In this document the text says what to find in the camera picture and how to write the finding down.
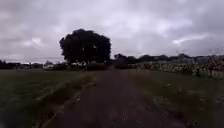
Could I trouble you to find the dark dirt path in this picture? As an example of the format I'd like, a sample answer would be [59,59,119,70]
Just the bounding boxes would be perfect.
[42,68,188,128]

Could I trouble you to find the pale stone wall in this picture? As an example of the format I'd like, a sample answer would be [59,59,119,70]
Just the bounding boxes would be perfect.
[136,62,224,80]

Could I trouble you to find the grass field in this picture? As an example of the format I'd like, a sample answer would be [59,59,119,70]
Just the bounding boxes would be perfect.
[124,68,224,128]
[0,68,101,128]

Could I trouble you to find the low dark bushes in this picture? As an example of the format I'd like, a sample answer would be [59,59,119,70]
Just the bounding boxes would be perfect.
[52,61,108,72]

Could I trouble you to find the large dark tree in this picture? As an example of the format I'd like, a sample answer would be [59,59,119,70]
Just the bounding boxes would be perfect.
[59,28,112,66]

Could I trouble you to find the row of distant trees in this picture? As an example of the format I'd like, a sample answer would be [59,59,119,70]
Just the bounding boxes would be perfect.
[113,52,224,66]

